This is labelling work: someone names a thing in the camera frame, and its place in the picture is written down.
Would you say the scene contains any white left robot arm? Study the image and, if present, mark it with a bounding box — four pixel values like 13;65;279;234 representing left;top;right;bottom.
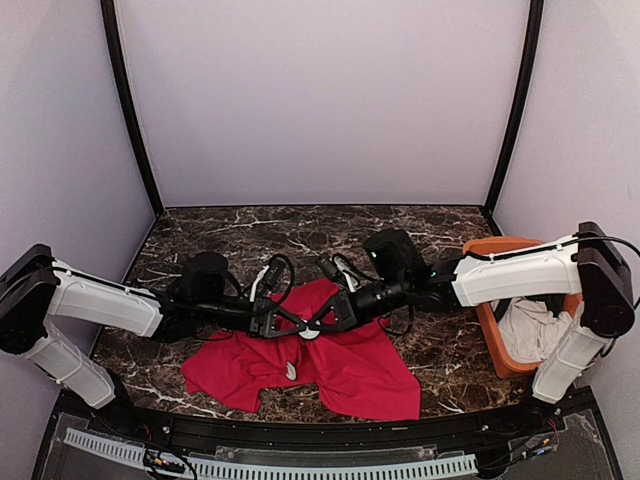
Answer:
1;244;295;436

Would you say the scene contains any black right frame post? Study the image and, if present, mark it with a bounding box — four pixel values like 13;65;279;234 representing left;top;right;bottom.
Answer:
483;0;545;217

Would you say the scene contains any black front rail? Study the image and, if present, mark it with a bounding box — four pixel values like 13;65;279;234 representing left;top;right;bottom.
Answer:
56;387;606;452

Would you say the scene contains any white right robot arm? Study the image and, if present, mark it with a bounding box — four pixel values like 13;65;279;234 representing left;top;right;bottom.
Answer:
301;222;638;434

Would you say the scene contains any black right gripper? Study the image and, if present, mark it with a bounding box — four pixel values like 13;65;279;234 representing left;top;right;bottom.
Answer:
306;272;409;331

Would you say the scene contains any white slotted cable duct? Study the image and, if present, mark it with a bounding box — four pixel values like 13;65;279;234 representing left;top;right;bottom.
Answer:
64;427;478;480

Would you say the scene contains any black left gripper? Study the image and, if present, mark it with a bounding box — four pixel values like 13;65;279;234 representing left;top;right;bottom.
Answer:
195;295;308;340

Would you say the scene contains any white garment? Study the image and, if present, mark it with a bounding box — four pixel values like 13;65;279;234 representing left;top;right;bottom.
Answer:
490;294;573;363

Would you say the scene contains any black frame post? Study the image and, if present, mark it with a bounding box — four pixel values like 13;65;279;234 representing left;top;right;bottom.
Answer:
100;0;165;217
483;0;545;217

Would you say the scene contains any orange plastic basket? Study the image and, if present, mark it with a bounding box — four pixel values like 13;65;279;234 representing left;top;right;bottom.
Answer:
454;237;582;379

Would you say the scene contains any round brooch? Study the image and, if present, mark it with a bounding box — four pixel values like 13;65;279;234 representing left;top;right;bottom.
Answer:
298;328;320;341
285;361;297;381

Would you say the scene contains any magenta t-shirt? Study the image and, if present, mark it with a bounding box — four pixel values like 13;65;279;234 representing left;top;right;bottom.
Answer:
180;278;422;421

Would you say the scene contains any black left frame post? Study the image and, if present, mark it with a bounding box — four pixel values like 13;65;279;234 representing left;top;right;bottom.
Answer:
100;0;165;217

